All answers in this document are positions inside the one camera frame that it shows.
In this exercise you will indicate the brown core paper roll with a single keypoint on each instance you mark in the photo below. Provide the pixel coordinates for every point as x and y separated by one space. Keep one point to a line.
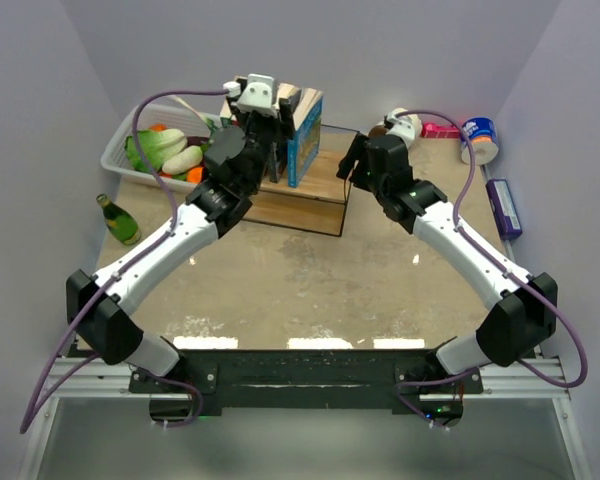
380 130

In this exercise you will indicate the pink plastic object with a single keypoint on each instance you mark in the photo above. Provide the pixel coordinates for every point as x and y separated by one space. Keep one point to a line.
432 130

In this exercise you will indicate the toy orange carrot slice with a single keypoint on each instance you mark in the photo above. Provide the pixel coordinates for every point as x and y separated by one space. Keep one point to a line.
195 175

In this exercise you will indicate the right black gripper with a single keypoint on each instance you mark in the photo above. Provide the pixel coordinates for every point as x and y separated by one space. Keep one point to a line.
355 153

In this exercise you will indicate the toy green cabbage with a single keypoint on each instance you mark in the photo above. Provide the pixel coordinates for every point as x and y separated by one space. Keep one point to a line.
158 147

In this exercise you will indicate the green glass bottle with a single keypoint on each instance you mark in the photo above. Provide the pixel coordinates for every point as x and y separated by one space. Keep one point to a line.
119 222

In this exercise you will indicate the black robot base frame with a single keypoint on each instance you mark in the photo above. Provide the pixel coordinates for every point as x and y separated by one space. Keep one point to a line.
207 382

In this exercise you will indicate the green 104-storey treehouse book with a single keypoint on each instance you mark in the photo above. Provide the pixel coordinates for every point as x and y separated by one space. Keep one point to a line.
226 115

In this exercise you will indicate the purple box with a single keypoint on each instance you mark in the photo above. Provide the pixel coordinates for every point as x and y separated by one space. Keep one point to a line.
503 208

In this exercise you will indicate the blue 26-storey treehouse book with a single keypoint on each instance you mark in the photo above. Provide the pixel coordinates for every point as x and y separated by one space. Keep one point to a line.
303 147

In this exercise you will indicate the little women book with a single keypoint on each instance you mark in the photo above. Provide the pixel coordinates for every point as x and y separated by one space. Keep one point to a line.
278 162

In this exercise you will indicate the toy green leek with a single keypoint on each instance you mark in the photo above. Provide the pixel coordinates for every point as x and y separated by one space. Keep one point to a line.
208 121

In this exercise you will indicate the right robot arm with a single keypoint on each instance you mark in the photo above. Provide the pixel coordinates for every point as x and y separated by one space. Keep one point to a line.
518 303

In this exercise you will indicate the blue wrapped toilet roll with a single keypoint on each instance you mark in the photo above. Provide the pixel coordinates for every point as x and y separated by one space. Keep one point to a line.
482 133

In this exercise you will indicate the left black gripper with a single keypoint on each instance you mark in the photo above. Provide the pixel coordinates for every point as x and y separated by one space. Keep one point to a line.
281 127

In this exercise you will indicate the black wire wooden shelf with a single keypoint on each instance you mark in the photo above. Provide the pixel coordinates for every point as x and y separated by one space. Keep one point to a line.
319 203

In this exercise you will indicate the white plastic basket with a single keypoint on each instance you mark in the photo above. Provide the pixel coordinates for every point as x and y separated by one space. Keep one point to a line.
114 157

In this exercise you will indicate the toy white radish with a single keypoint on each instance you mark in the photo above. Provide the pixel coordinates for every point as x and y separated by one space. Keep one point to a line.
184 161

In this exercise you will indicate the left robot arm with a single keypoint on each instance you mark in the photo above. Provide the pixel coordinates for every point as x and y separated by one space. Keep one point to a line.
100 306

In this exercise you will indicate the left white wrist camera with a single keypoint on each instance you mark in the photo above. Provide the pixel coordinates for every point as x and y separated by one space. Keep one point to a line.
257 94

